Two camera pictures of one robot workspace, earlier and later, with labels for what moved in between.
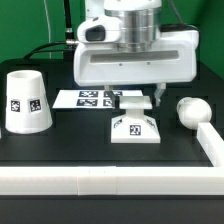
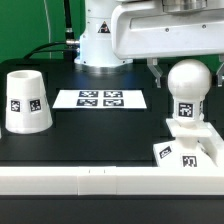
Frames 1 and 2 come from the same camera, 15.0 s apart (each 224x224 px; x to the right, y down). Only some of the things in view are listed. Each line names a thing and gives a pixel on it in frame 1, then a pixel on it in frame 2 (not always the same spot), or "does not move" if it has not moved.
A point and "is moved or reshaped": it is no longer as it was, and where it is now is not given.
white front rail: x=110 y=180 does not move
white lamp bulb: x=193 y=110 is moved or reshaped
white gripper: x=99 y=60 to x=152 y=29
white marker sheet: x=90 y=98 does not move
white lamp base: x=134 y=127 to x=185 y=151
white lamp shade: x=27 y=108 does not move
